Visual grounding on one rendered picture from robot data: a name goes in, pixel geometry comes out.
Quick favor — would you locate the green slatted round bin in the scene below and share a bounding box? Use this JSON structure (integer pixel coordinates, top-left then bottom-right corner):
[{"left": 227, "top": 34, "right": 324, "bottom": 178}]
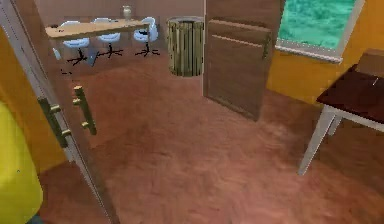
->
[{"left": 166, "top": 16, "right": 205, "bottom": 78}]

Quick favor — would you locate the white swivel chair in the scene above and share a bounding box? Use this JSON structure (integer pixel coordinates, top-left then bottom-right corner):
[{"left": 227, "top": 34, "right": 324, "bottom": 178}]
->
[
  {"left": 133, "top": 16, "right": 161, "bottom": 58},
  {"left": 59, "top": 20, "right": 91, "bottom": 66},
  {"left": 92, "top": 17, "right": 124, "bottom": 59}
]

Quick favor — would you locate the light wooden long table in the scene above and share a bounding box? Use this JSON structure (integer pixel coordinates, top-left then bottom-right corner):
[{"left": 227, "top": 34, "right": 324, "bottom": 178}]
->
[{"left": 44, "top": 18, "right": 151, "bottom": 42}]

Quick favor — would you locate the white framed window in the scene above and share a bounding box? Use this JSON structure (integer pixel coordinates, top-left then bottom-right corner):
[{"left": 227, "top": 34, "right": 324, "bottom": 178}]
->
[{"left": 275, "top": 0, "right": 366, "bottom": 64}]

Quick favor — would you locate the dark top white-legged table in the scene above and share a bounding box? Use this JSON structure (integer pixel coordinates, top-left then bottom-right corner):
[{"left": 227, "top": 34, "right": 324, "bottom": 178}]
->
[{"left": 297, "top": 63, "right": 384, "bottom": 177}]

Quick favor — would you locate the brown wooden room door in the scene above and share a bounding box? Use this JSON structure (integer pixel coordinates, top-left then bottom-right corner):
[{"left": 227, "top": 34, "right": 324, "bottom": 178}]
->
[{"left": 0, "top": 0, "right": 121, "bottom": 224}]

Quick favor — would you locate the brown wooden box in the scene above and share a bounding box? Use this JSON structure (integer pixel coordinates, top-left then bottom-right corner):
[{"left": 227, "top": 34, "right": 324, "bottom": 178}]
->
[{"left": 355, "top": 48, "right": 384, "bottom": 79}]

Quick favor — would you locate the yellow rounded object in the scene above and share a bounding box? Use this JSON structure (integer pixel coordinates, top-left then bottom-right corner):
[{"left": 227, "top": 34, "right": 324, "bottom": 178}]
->
[{"left": 0, "top": 100, "right": 44, "bottom": 224}]

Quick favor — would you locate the small brass door handle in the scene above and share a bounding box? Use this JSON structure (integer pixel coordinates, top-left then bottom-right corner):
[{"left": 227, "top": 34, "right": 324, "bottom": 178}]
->
[{"left": 262, "top": 32, "right": 273, "bottom": 60}]

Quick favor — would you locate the brass bar door handle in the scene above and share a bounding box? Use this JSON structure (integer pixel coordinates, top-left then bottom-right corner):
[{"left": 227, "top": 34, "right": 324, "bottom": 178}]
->
[{"left": 37, "top": 96, "right": 73, "bottom": 149}]

